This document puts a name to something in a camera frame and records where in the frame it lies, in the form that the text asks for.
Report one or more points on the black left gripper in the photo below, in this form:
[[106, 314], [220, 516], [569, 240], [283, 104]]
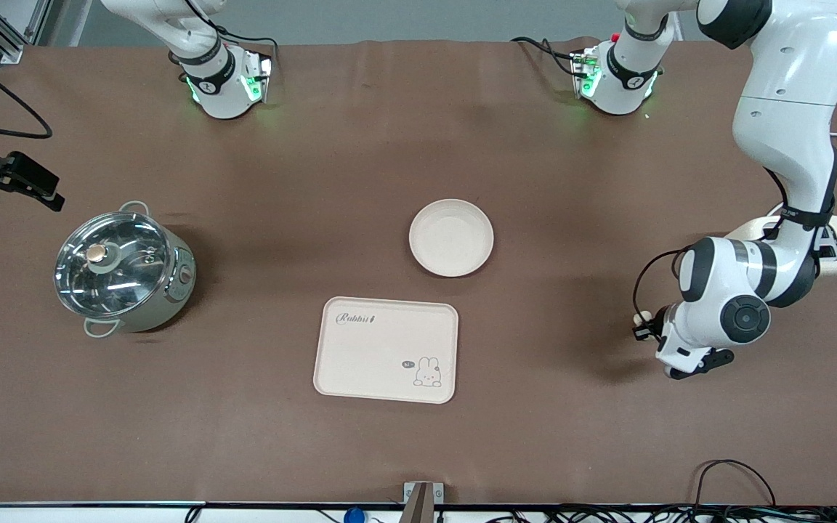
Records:
[[646, 330]]

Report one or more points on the pale steamed bun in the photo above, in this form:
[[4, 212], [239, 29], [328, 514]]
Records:
[[641, 317]]

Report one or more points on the cream round plate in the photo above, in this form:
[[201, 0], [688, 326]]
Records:
[[451, 238]]

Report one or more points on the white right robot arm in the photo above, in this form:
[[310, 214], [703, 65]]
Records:
[[219, 80]]

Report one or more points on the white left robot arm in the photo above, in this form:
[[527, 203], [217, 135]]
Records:
[[789, 109]]

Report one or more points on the cream rabbit print tray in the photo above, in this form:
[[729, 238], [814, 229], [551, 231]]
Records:
[[375, 356]]

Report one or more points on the glass pot lid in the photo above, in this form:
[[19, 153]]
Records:
[[120, 283]]

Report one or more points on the brown table mat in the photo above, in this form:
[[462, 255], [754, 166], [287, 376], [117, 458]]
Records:
[[535, 436]]

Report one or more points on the steel electric cooking pot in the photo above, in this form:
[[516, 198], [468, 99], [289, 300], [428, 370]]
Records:
[[180, 280]]

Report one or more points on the blue round cap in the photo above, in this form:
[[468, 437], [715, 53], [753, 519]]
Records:
[[354, 516]]

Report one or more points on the aluminium frame profile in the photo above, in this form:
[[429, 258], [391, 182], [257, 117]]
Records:
[[4, 47]]

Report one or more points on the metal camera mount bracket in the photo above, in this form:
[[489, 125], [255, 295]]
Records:
[[422, 505]]

